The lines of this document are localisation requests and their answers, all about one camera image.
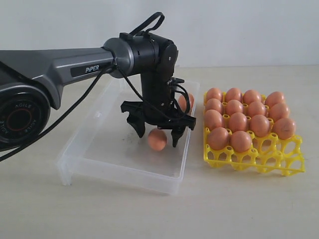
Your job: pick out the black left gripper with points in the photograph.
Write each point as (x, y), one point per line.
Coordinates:
(141, 114)

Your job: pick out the clear plastic box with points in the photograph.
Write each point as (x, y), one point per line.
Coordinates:
(105, 146)

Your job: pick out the yellow plastic egg tray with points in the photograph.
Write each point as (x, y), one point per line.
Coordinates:
(265, 154)

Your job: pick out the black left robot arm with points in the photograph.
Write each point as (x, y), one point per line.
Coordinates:
(32, 82)

